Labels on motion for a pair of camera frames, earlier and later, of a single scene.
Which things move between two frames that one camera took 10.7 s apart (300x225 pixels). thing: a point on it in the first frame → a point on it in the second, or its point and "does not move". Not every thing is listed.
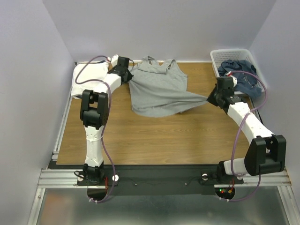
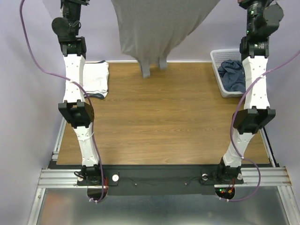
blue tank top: x=245 y=73 does not move
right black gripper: x=213 y=98 → x=245 y=2
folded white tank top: x=88 y=75 does not move
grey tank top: x=160 y=90 → x=152 y=29
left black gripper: x=130 y=76 → x=77 y=2
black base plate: x=166 y=179 does not move
